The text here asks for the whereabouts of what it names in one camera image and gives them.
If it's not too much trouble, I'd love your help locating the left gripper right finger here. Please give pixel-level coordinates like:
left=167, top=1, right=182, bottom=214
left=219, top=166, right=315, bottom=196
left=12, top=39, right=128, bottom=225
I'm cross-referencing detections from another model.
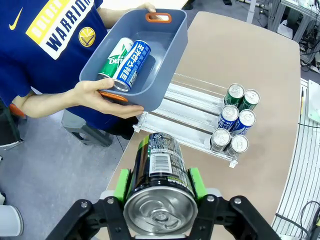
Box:
left=187, top=167, right=282, bottom=240

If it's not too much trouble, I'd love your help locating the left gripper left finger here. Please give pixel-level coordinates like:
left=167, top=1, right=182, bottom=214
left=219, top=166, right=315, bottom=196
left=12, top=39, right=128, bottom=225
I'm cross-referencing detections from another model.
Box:
left=46, top=168, right=133, bottom=240

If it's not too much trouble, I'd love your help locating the black beverage can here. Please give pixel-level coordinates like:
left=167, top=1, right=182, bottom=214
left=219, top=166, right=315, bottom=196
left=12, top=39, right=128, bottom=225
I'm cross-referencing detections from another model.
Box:
left=223, top=134, right=250, bottom=157
left=209, top=127, right=232, bottom=153
left=123, top=132, right=200, bottom=237

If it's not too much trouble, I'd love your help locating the blue beverage can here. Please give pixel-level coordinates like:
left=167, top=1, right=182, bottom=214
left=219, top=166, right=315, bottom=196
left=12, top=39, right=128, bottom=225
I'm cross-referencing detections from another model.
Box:
left=229, top=109, right=257, bottom=136
left=217, top=104, right=240, bottom=131
left=112, top=39, right=152, bottom=93

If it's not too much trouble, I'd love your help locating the green beverage can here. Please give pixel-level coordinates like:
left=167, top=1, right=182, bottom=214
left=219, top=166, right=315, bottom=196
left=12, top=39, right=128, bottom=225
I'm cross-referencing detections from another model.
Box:
left=237, top=88, right=261, bottom=112
left=223, top=83, right=245, bottom=107
left=96, top=37, right=135, bottom=82

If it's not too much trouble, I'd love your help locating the blue-grey bin with orange handles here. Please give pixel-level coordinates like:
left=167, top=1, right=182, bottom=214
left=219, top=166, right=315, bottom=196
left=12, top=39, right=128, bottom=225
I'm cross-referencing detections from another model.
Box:
left=79, top=8, right=189, bottom=112

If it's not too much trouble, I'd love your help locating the person's left forearm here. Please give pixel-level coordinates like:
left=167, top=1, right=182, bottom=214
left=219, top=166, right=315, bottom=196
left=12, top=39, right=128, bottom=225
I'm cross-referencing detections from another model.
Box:
left=96, top=5, right=141, bottom=30

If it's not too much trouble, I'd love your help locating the person's right forearm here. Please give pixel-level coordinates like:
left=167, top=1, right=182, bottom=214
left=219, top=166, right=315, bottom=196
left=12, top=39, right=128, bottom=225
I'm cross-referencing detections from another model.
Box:
left=11, top=86, right=77, bottom=119

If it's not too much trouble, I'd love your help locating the white can dispenser rack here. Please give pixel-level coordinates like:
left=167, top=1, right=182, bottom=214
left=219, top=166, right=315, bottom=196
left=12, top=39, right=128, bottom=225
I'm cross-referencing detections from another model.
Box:
left=132, top=72, right=240, bottom=169

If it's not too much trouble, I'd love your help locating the person's right hand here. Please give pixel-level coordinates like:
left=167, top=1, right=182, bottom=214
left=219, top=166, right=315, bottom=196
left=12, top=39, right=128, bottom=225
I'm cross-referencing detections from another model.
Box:
left=73, top=77, right=145, bottom=120

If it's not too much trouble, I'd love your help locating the person's left hand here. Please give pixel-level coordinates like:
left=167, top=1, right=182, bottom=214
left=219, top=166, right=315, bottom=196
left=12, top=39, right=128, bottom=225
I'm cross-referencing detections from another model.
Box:
left=136, top=2, right=157, bottom=13

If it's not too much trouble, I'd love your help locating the grey stool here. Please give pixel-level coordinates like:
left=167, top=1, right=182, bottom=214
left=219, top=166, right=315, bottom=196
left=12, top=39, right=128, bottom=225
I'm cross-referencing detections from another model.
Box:
left=61, top=109, right=115, bottom=148

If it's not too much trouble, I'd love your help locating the black jacket with orange lining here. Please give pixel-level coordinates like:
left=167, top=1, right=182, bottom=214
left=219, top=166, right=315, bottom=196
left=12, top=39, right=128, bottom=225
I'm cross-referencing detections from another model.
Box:
left=0, top=98, right=26, bottom=150

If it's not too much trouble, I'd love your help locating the white panel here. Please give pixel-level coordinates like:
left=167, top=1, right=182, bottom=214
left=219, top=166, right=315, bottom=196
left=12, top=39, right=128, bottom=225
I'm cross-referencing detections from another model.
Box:
left=306, top=79, right=320, bottom=124

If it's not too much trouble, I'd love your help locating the person in blue shirt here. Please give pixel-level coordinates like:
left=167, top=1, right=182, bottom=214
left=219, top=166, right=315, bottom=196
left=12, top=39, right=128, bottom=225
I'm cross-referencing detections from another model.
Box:
left=0, top=0, right=133, bottom=132

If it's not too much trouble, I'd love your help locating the large white table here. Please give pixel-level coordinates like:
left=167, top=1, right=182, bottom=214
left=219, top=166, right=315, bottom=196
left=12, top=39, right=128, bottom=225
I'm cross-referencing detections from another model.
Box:
left=98, top=0, right=190, bottom=11

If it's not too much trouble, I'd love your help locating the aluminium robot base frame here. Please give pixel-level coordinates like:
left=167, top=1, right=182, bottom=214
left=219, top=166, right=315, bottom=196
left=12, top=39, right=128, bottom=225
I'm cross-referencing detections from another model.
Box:
left=271, top=77, right=320, bottom=240

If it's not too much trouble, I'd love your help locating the aluminium frame stand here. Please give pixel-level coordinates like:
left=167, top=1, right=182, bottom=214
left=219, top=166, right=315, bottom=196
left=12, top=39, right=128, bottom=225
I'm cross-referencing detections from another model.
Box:
left=266, top=0, right=320, bottom=73

